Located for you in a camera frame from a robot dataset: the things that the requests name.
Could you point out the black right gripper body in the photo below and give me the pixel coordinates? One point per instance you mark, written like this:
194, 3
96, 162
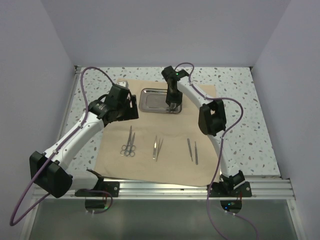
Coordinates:
174, 96

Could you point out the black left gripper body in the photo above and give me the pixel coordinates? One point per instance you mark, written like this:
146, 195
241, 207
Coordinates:
125, 112

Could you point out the thin pointed steel tweezers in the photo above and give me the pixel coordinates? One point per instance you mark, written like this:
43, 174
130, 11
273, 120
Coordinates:
173, 109

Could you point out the steel forceps with rings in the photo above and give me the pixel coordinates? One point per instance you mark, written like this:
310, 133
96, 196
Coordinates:
130, 131

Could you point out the steel surgical scissors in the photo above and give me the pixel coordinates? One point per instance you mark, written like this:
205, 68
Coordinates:
132, 147
125, 151

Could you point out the beige cloth wrap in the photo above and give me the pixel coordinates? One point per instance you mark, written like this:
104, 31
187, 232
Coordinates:
174, 165

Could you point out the steel scalpel handle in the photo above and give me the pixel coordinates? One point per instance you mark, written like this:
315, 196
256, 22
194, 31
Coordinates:
196, 153
190, 149

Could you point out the blunt steel tweezers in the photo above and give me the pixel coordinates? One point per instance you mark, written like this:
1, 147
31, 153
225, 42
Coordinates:
155, 148

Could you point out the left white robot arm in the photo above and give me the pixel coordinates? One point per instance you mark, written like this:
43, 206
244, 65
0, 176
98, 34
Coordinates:
49, 169

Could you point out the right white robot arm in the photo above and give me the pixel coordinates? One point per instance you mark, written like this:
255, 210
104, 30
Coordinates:
212, 122

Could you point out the steel instrument tray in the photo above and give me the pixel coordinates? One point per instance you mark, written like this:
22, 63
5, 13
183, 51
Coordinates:
153, 100

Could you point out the aluminium left side rail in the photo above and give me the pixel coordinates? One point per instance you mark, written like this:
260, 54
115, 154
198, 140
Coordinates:
62, 97

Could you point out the aluminium rail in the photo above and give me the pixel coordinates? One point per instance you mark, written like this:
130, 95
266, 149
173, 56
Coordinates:
62, 97
255, 188

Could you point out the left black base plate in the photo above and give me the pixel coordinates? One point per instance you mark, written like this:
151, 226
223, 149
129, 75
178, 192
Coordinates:
97, 190

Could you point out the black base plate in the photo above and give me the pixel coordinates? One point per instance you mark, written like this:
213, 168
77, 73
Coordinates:
232, 186
97, 190

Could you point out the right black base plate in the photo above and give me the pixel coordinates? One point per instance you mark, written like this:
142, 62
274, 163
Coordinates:
232, 186

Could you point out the aluminium front rail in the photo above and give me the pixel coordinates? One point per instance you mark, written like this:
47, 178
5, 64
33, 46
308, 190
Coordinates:
255, 188

